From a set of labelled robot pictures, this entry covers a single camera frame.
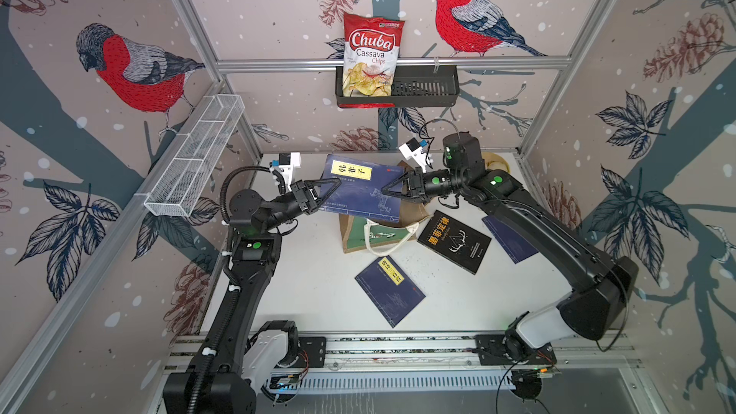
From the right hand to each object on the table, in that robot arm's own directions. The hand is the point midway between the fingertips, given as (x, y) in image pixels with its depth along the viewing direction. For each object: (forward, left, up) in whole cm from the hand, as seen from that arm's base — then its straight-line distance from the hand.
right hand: (385, 193), depth 64 cm
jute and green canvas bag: (+2, +2, -26) cm, 26 cm away
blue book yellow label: (-10, -2, -35) cm, 37 cm away
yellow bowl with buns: (+41, -43, -31) cm, 68 cm away
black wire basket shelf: (+57, -10, -8) cm, 59 cm away
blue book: (0, +6, +1) cm, 6 cm away
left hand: (-1, +9, +4) cm, 10 cm away
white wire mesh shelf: (+15, +54, -4) cm, 56 cm away
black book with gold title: (+6, -24, -34) cm, 42 cm away
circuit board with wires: (-34, +25, -37) cm, 56 cm away
